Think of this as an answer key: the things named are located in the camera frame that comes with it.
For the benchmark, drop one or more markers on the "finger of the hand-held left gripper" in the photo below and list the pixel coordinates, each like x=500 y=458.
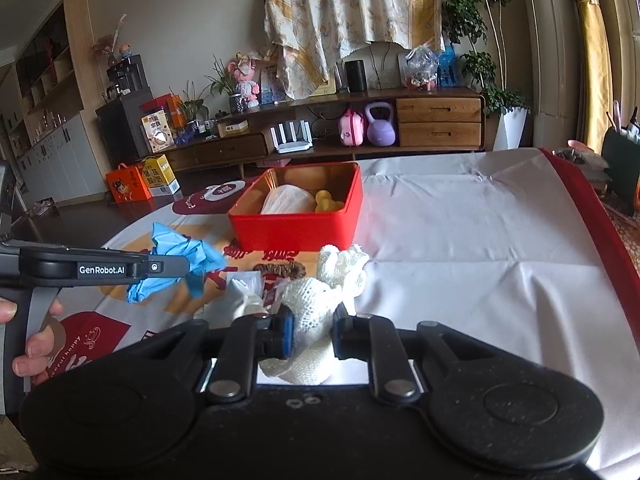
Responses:
x=170 y=266

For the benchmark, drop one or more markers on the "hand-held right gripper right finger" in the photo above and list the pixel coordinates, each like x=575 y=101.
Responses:
x=341 y=334

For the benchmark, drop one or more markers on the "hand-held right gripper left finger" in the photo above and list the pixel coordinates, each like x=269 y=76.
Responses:
x=281 y=334

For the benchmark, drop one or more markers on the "blue nitrile glove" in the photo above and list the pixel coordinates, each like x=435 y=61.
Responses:
x=170 y=242

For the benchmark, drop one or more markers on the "white knit cloth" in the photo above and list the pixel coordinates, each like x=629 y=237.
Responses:
x=310 y=300

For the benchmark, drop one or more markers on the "clear bag of cotton swabs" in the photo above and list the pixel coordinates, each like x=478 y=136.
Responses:
x=242 y=292

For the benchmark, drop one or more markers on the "red box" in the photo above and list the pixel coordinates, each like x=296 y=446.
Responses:
x=295 y=232

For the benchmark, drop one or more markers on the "yellow soft toy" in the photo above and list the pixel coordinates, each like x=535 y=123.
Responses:
x=327 y=202

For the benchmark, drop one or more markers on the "person's left hand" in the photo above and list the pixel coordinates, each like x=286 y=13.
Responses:
x=47 y=345

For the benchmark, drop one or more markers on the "brown scrunchie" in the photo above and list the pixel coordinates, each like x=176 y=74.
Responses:
x=280 y=269

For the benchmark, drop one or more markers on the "orange gift box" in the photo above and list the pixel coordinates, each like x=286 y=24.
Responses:
x=127 y=185

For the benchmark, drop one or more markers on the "yellow carton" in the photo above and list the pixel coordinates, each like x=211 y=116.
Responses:
x=160 y=175

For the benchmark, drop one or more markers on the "white folded cloth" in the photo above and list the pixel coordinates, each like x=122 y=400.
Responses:
x=287 y=200

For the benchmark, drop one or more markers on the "printed snack box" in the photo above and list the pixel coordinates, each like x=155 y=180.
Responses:
x=156 y=132

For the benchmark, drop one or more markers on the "black low cabinet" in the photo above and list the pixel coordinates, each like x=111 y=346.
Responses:
x=120 y=130

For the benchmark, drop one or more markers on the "yellow flat box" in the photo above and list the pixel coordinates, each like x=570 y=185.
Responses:
x=234 y=129

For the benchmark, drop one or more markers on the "orange paper bags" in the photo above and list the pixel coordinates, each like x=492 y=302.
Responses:
x=167 y=110

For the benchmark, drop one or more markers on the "printed white red tablecloth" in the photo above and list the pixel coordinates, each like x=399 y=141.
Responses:
x=450 y=220

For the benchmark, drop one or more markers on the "small green potted plant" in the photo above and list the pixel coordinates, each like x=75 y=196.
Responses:
x=192 y=107

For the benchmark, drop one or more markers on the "white router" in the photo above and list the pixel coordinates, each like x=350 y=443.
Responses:
x=295 y=147

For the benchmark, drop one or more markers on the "orchid plant in pot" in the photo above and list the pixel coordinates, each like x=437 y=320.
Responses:
x=235 y=102

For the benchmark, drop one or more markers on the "black coffee machine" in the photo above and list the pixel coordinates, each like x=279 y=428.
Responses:
x=127 y=77

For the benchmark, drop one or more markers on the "pink plush doll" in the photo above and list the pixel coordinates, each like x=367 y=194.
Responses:
x=246 y=82

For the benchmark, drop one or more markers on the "pink toy suitcase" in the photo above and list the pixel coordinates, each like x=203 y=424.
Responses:
x=351 y=130

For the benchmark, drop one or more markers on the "purple kettlebell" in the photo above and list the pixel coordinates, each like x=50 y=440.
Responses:
x=381 y=130

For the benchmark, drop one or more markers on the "doll gift box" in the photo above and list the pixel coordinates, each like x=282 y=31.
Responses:
x=272 y=85

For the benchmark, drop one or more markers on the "wooden TV cabinet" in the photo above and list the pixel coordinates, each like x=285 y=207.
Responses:
x=440 y=110

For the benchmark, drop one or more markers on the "black cylinder speaker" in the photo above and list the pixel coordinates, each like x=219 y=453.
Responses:
x=357 y=76

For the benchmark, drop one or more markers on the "potted tree white planter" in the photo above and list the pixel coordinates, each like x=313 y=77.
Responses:
x=510 y=130

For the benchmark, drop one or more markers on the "clear plastic bag with items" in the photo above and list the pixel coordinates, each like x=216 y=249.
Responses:
x=421 y=67

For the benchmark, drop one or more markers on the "floral cloth cover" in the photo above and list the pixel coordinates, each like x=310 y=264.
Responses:
x=340 y=10

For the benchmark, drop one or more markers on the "green chair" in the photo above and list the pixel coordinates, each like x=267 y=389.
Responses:
x=620 y=170

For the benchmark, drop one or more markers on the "beige floor air conditioner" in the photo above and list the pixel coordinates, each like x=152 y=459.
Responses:
x=550 y=60

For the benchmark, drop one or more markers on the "yellow curtain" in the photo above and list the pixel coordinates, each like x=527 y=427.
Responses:
x=595 y=60

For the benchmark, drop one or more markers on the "white wall cabinet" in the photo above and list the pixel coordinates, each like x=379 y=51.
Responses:
x=60 y=160

